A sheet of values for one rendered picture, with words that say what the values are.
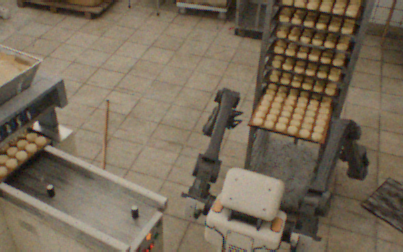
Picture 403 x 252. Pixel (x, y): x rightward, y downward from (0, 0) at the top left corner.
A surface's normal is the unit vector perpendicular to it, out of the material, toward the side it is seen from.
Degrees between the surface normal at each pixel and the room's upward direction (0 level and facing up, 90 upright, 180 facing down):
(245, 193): 47
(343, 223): 0
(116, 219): 0
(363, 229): 0
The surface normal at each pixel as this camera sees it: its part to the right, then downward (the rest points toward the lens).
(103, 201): 0.04, -0.77
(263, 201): -0.25, -0.09
